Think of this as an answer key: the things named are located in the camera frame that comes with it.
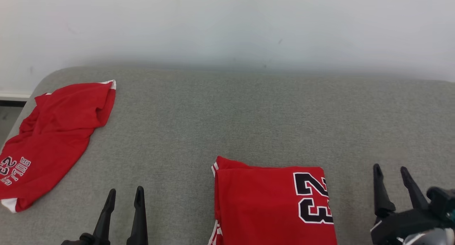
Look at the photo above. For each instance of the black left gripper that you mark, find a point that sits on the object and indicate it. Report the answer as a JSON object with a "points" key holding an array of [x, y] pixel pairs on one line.
{"points": [[80, 240]]}

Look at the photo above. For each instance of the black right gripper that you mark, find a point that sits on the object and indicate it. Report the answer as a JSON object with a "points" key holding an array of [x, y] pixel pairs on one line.
{"points": [[401, 227]]}

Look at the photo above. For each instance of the red basketball shorts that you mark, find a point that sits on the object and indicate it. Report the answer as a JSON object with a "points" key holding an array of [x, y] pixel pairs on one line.
{"points": [[60, 131]]}

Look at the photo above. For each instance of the red white basketball jersey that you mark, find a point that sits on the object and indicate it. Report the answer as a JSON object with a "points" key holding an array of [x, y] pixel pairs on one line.
{"points": [[259, 202]]}

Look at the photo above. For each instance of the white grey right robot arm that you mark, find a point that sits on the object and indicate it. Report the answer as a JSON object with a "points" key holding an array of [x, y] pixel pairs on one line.
{"points": [[430, 238]]}

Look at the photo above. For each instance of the white skirting board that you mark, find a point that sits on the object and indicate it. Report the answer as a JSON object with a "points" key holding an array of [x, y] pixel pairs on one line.
{"points": [[14, 95]]}

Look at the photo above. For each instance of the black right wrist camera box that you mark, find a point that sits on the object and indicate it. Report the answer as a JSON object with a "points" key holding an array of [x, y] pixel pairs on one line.
{"points": [[440, 198]]}

